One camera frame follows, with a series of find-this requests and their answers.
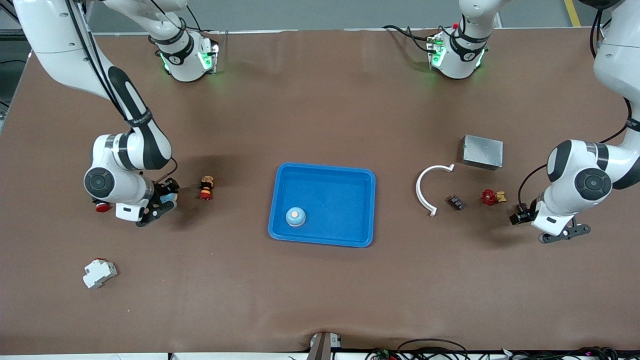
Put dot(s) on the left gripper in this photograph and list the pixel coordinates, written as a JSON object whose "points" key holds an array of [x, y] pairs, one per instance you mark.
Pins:
{"points": [[523, 214]]}

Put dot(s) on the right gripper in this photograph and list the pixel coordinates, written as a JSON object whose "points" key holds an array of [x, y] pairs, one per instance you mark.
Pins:
{"points": [[163, 192]]}

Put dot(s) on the blue desk bell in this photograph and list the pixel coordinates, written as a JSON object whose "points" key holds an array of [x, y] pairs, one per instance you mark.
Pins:
{"points": [[171, 199], [295, 216]]}

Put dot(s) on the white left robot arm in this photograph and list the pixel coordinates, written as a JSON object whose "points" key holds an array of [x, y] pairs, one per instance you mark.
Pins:
{"points": [[592, 185]]}

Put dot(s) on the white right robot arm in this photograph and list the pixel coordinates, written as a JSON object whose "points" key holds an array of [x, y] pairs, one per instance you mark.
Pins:
{"points": [[50, 30]]}

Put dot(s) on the orange red push button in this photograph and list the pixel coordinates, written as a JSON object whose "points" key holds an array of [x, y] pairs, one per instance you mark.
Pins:
{"points": [[206, 189]]}

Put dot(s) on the brass valve red handwheel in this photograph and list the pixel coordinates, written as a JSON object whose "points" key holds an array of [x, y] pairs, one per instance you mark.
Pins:
{"points": [[488, 197]]}

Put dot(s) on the red black emergency stop button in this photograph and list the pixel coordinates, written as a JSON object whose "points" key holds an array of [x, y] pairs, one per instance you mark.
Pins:
{"points": [[102, 207]]}

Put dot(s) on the silver metal box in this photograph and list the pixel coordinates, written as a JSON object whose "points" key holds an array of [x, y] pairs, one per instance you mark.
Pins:
{"points": [[482, 151]]}

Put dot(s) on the white circuit breaker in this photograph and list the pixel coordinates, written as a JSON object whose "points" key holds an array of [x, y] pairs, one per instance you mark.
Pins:
{"points": [[99, 274]]}

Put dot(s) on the blue plastic tray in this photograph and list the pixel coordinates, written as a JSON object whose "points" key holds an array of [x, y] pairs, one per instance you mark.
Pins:
{"points": [[340, 200]]}

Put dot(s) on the brown table cover mat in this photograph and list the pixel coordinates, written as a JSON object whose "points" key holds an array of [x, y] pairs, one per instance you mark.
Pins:
{"points": [[320, 290]]}

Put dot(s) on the grey metal edge bracket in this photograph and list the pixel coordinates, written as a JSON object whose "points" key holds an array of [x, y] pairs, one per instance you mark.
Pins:
{"points": [[320, 347]]}

